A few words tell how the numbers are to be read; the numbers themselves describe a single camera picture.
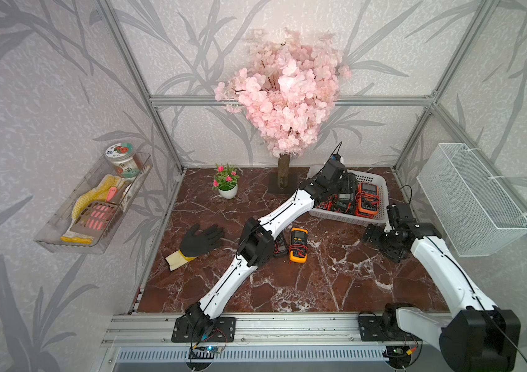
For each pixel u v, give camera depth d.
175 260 0.89
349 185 0.81
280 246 0.90
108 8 0.70
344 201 0.98
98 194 0.67
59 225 0.58
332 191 0.76
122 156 0.69
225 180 0.99
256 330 0.75
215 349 0.70
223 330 0.73
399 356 0.72
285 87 0.57
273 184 1.16
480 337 0.38
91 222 0.60
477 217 0.62
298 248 0.88
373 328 0.74
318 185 0.72
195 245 0.92
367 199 0.94
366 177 1.05
